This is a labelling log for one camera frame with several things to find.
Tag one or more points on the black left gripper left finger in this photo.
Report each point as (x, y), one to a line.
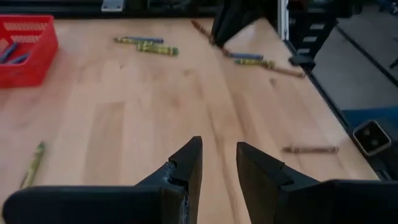
(93, 205)

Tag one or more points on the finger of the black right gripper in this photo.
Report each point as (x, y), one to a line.
(244, 15)
(225, 21)

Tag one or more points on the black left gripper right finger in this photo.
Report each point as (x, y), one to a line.
(311, 202)

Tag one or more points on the brown crayon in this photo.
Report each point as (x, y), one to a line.
(311, 150)
(200, 28)
(289, 72)

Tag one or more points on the yellow-green crayon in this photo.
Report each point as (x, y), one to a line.
(255, 63)
(32, 165)
(124, 40)
(164, 51)
(146, 46)

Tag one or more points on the blue crayon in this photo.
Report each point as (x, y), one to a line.
(20, 58)
(152, 40)
(248, 56)
(7, 53)

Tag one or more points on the red plastic basket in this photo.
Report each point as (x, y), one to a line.
(40, 62)

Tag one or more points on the black table-level camera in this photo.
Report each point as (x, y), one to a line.
(371, 138)

